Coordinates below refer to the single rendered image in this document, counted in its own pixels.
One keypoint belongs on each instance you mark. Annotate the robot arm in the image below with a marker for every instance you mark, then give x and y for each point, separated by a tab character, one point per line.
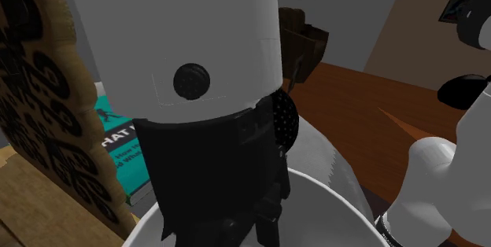
180	23

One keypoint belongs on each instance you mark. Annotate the white bowl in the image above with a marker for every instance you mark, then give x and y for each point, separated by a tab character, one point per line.
322	215

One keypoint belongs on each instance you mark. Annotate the dark framed wall picture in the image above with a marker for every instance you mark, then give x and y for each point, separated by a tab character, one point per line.
452	2

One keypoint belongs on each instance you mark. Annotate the teal book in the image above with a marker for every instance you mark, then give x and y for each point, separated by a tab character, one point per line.
128	162

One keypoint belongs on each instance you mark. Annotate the tan black-patterned box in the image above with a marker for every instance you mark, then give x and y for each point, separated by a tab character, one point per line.
42	96

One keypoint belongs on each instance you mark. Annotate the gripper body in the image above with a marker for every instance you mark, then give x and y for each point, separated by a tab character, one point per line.
199	162

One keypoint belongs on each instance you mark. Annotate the dark brown wooden furniture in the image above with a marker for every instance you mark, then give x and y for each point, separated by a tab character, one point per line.
303	43

